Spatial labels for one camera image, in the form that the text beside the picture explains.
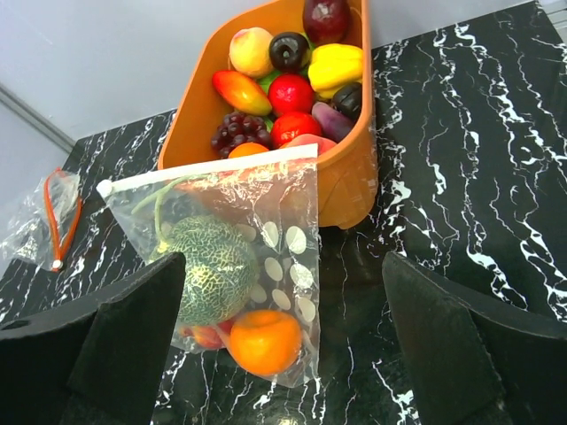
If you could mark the dark red apple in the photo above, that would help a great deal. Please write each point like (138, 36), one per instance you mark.
(326, 21)

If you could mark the orange bell pepper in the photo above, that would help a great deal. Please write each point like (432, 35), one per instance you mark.
(265, 342)

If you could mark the purple eggplant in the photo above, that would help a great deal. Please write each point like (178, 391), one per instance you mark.
(334, 124)

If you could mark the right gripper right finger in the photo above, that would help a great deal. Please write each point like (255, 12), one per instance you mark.
(472, 359)

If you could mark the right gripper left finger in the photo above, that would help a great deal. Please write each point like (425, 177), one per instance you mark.
(95, 360)

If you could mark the green netted melon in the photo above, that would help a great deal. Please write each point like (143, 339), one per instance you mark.
(221, 268)

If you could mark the polka dot zip bag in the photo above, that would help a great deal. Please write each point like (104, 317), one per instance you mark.
(248, 230)

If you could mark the purple grape bunch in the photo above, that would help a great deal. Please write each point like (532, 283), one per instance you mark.
(238, 128)

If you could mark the orange tangerine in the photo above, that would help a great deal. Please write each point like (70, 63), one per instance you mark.
(247, 149)

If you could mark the yellow red peach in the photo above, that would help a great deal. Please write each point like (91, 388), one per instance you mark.
(249, 52)

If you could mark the red tomato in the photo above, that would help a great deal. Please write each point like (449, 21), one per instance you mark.
(292, 124)

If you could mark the red yellow mango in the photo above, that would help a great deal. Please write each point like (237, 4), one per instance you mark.
(241, 92)

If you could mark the yellow bell pepper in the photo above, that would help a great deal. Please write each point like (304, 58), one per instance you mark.
(333, 66)

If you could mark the pink orange peach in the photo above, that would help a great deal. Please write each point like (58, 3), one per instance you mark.
(323, 144)

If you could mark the orange plastic basket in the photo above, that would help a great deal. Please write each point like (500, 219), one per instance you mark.
(347, 174)

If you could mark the crumpled orange zip bag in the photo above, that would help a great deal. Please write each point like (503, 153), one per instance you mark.
(39, 227)

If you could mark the small red round fruit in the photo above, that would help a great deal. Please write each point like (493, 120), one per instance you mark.
(290, 93)

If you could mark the dark purple plum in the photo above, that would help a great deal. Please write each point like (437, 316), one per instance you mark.
(289, 52)

